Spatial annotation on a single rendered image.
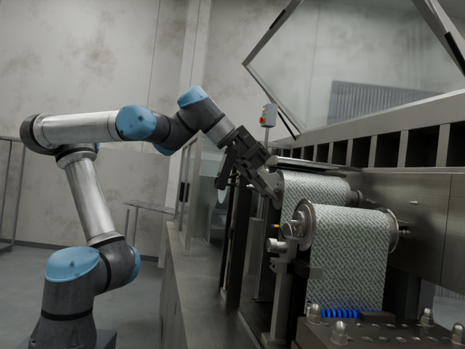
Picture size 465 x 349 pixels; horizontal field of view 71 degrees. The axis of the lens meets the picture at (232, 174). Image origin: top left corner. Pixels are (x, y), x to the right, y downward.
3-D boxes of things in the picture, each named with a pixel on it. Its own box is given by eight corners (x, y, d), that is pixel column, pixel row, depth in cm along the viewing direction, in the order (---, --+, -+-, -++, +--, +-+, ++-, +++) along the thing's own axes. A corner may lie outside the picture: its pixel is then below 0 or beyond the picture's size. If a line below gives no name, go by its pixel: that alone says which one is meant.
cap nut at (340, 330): (326, 337, 73) (329, 317, 73) (341, 337, 74) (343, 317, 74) (335, 345, 69) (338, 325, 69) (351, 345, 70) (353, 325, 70)
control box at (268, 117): (257, 126, 151) (259, 104, 151) (270, 128, 153) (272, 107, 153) (261, 124, 144) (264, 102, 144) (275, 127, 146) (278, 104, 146)
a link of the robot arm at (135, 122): (-2, 108, 89) (143, 91, 70) (36, 117, 99) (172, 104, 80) (-5, 150, 88) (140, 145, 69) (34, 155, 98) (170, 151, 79)
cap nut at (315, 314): (304, 318, 82) (306, 300, 82) (317, 318, 83) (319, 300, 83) (311, 325, 78) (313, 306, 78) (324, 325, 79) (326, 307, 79)
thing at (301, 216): (290, 212, 98) (302, 208, 91) (296, 213, 98) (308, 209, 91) (290, 237, 96) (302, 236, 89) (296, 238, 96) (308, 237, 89)
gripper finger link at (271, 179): (292, 186, 85) (268, 160, 85) (276, 202, 85) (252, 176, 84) (288, 187, 88) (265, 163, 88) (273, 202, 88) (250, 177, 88)
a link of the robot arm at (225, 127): (207, 132, 81) (202, 136, 89) (219, 146, 82) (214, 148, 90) (228, 113, 82) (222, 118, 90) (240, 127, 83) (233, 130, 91)
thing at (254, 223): (236, 267, 171) (249, 158, 172) (262, 269, 174) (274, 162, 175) (243, 275, 157) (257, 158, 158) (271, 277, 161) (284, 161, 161)
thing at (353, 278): (304, 313, 88) (311, 244, 88) (379, 315, 93) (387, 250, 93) (304, 314, 87) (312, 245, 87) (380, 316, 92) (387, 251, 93)
